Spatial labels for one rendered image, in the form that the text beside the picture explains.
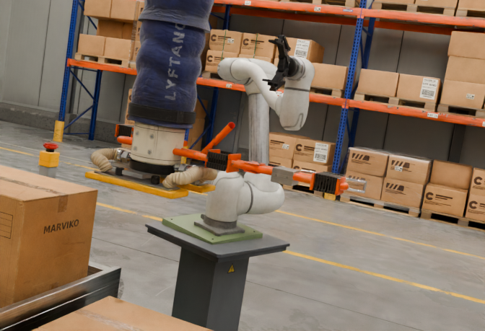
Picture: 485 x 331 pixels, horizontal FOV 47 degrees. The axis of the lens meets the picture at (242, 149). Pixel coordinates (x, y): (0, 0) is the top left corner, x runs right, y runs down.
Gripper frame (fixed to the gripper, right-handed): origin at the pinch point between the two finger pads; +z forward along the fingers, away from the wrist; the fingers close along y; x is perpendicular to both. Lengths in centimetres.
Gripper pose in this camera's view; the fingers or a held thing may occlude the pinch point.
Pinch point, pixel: (270, 60)
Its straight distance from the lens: 197.5
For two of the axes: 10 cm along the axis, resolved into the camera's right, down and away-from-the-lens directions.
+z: -4.1, 0.2, -9.1
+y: -1.5, 9.8, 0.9
